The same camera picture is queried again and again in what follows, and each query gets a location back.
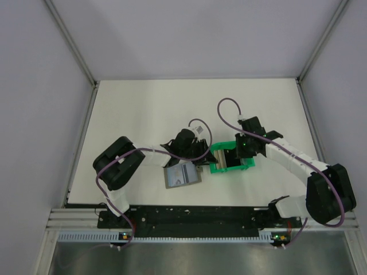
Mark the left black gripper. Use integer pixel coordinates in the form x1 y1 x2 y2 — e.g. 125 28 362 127
179 139 217 166

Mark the green plastic bin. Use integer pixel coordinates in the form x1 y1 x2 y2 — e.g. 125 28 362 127
209 141 255 174

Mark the grey card holder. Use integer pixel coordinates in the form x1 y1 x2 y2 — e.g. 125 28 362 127
163 162 202 189

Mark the white credit card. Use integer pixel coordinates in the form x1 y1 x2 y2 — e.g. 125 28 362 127
167 166 185 187
182 162 198 184

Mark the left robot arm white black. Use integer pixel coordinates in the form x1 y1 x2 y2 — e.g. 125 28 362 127
92 126 217 227

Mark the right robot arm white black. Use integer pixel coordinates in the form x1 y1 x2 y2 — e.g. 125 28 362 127
235 116 357 227

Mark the stack of white cards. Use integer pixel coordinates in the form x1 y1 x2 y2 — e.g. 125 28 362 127
214 150 227 170

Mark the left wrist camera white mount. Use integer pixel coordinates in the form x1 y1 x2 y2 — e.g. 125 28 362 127
192 126 204 136

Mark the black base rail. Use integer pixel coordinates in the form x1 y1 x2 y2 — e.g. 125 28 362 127
94 203 304 238

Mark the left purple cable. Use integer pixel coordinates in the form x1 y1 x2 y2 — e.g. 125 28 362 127
95 119 213 250

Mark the white slotted cable duct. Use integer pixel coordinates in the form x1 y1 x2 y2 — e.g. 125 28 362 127
57 231 288 245

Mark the right aluminium frame post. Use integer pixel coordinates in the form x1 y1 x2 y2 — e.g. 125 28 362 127
297 0 352 85

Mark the aluminium frame post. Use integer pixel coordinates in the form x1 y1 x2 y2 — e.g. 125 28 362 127
297 0 352 85
42 0 97 88

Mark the left aluminium frame post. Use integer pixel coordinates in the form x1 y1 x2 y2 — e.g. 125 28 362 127
42 0 97 88

